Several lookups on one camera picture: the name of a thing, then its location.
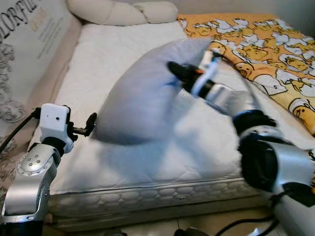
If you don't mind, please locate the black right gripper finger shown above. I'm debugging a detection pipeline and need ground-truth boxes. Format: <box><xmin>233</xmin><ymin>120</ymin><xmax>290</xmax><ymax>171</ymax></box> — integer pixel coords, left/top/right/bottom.
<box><xmin>167</xmin><ymin>61</ymin><xmax>190</xmax><ymax>82</ymax></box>

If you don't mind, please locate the grey pillow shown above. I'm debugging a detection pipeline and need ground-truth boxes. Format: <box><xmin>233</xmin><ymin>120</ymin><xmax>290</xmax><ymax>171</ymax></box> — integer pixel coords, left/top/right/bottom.
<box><xmin>91</xmin><ymin>37</ymin><xmax>232</xmax><ymax>146</ymax></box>

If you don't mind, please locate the yellow egg print blanket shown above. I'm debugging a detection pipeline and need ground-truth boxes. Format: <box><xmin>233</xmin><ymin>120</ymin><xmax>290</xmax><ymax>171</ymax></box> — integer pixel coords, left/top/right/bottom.
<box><xmin>177</xmin><ymin>13</ymin><xmax>315</xmax><ymax>136</ymax></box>

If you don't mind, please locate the white quilted mattress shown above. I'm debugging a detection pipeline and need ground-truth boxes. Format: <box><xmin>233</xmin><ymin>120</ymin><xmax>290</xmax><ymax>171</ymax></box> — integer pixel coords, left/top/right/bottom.
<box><xmin>30</xmin><ymin>20</ymin><xmax>315</xmax><ymax>232</ymax></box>

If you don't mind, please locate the cream knot pillow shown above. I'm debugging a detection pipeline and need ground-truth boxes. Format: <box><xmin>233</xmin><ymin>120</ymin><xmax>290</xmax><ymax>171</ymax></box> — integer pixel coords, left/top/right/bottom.
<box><xmin>66</xmin><ymin>0</ymin><xmax>179</xmax><ymax>26</ymax></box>

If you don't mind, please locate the grey right robot leg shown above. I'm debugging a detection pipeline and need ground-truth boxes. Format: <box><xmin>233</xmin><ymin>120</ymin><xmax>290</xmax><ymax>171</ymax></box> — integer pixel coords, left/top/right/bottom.
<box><xmin>173</xmin><ymin>227</ymin><xmax>211</xmax><ymax>236</ymax></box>

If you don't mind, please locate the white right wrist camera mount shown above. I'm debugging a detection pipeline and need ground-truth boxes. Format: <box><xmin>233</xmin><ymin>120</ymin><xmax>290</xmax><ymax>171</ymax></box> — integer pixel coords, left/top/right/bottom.
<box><xmin>189</xmin><ymin>49</ymin><xmax>222</xmax><ymax>96</ymax></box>

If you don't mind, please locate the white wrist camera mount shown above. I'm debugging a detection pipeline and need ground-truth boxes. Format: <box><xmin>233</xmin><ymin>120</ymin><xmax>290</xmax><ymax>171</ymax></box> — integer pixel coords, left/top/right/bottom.
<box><xmin>189</xmin><ymin>49</ymin><xmax>222</xmax><ymax>96</ymax></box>
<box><xmin>39</xmin><ymin>103</ymin><xmax>72</xmax><ymax>143</ymax></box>

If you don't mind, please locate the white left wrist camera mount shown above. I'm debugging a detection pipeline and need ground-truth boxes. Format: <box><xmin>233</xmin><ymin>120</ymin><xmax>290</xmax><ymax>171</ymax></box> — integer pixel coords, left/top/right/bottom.
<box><xmin>39</xmin><ymin>103</ymin><xmax>72</xmax><ymax>143</ymax></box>

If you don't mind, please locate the white printed wall board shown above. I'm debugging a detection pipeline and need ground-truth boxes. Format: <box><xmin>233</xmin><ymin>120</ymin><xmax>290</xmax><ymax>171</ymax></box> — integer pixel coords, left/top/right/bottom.
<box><xmin>0</xmin><ymin>0</ymin><xmax>74</xmax><ymax>123</ymax></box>

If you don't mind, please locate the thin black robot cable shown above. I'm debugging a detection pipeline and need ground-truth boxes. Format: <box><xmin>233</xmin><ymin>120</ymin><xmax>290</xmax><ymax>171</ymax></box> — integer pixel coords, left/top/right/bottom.
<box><xmin>214</xmin><ymin>192</ymin><xmax>281</xmax><ymax>236</ymax></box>

